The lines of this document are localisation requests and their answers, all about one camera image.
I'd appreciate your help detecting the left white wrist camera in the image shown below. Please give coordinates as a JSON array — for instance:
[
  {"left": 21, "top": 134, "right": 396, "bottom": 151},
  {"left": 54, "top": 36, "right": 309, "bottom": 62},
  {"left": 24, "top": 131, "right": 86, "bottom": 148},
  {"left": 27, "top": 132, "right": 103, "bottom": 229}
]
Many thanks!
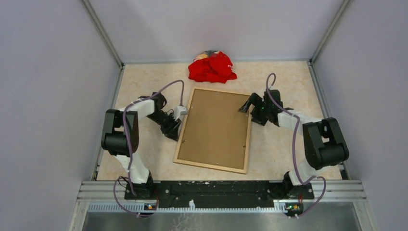
[{"left": 173, "top": 105, "right": 188, "bottom": 120}]

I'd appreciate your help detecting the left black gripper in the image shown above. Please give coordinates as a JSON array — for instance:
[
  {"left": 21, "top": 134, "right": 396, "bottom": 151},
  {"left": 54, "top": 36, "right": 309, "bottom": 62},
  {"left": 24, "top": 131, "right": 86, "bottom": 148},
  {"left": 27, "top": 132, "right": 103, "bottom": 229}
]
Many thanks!
[{"left": 146, "top": 111, "right": 181, "bottom": 141}]

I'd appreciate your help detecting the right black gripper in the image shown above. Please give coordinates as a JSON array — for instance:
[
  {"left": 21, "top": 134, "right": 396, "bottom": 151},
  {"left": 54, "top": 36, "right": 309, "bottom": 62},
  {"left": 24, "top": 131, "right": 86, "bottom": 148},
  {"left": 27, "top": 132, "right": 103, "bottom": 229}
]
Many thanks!
[{"left": 238, "top": 93, "right": 270, "bottom": 126}]

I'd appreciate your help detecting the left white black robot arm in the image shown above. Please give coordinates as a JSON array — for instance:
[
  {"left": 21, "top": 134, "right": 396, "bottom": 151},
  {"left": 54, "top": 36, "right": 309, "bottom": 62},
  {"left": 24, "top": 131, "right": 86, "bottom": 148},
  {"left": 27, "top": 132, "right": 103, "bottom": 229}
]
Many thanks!
[{"left": 101, "top": 92, "right": 188, "bottom": 199}]

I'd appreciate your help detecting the aluminium front rail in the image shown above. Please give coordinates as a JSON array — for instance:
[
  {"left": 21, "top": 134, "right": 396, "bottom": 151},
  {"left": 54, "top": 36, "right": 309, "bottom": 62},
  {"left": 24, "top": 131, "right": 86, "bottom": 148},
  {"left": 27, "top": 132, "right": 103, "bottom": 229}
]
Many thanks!
[{"left": 77, "top": 180, "right": 367, "bottom": 214}]

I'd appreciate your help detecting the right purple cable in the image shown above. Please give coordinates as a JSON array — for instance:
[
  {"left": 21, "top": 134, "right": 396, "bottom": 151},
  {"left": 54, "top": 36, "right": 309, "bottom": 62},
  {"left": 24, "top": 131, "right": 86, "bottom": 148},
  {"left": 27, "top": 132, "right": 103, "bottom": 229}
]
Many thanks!
[{"left": 266, "top": 73, "right": 327, "bottom": 218}]

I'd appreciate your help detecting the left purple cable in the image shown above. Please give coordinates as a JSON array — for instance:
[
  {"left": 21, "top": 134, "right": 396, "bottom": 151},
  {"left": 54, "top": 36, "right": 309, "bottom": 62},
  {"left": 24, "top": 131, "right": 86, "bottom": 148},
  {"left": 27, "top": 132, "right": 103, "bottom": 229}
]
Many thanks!
[{"left": 113, "top": 79, "right": 186, "bottom": 218}]

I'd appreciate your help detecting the red crumpled cloth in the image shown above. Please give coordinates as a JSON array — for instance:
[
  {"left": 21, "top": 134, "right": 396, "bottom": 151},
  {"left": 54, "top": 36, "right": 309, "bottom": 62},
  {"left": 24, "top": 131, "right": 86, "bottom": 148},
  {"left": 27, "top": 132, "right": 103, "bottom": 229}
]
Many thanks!
[{"left": 188, "top": 50, "right": 237, "bottom": 84}]

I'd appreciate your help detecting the wooden picture frame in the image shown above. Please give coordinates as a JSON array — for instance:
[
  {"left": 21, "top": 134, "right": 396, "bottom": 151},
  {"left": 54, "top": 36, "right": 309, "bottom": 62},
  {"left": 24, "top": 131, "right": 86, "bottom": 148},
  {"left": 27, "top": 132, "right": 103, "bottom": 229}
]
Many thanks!
[{"left": 173, "top": 87, "right": 253, "bottom": 175}]

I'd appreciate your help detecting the purple cable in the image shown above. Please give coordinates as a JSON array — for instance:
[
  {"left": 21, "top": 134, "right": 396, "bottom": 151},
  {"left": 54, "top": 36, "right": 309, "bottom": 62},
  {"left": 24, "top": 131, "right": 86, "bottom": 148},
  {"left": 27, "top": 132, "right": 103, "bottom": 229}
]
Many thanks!
[
  {"left": 266, "top": 73, "right": 327, "bottom": 218},
  {"left": 113, "top": 79, "right": 186, "bottom": 218}
]

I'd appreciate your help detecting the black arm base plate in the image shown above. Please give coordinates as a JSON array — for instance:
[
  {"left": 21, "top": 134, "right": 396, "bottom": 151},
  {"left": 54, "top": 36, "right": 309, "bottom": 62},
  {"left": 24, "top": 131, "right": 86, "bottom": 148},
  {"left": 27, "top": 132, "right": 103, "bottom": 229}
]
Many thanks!
[{"left": 124, "top": 180, "right": 315, "bottom": 208}]

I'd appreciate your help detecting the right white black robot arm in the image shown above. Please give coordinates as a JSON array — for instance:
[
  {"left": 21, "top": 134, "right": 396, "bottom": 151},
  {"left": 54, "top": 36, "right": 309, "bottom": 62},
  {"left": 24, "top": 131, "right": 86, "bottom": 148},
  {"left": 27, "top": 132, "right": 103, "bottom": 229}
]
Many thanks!
[{"left": 238, "top": 90, "right": 349, "bottom": 198}]

